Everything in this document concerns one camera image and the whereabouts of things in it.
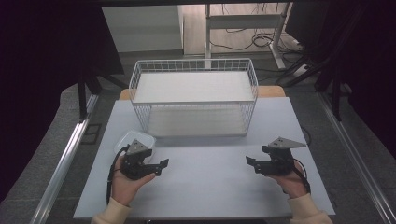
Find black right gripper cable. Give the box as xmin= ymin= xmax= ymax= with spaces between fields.
xmin=291 ymin=158 xmax=312 ymax=195

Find wooden table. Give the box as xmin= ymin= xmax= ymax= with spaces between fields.
xmin=119 ymin=85 xmax=287 ymax=102

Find person's left hand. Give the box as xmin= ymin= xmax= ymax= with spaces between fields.
xmin=109 ymin=154 xmax=157 ymax=207

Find thin black cable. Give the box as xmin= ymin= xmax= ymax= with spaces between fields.
xmin=300 ymin=125 xmax=313 ymax=147

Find white metal desk frame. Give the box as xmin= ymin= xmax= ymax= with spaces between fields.
xmin=204 ymin=2 xmax=294 ymax=70

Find person's right hand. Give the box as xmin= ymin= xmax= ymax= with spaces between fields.
xmin=264 ymin=161 xmax=310 ymax=200

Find black metal stand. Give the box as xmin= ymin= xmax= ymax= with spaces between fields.
xmin=77 ymin=69 xmax=129 ymax=123
xmin=274 ymin=46 xmax=353 ymax=122

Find white plastic bowl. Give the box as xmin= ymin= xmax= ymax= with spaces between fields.
xmin=113 ymin=130 xmax=157 ymax=157

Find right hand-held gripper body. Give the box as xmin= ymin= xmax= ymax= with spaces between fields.
xmin=261 ymin=136 xmax=308 ymax=176

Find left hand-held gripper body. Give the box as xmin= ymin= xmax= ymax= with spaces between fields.
xmin=120 ymin=138 xmax=154 ymax=181

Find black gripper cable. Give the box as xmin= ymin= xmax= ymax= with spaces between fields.
xmin=106 ymin=145 xmax=131 ymax=205
xmin=291 ymin=158 xmax=312 ymax=195

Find silver metal rail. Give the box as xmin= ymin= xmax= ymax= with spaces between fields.
xmin=317 ymin=92 xmax=396 ymax=224
xmin=29 ymin=92 xmax=101 ymax=224

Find white cabinet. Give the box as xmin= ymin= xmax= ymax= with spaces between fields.
xmin=102 ymin=5 xmax=185 ymax=53

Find black floor cables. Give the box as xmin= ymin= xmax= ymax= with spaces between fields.
xmin=208 ymin=3 xmax=304 ymax=54

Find white wire storage rack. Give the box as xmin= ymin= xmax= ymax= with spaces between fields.
xmin=128 ymin=58 xmax=260 ymax=138

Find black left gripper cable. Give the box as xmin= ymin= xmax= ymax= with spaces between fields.
xmin=106 ymin=145 xmax=131 ymax=205

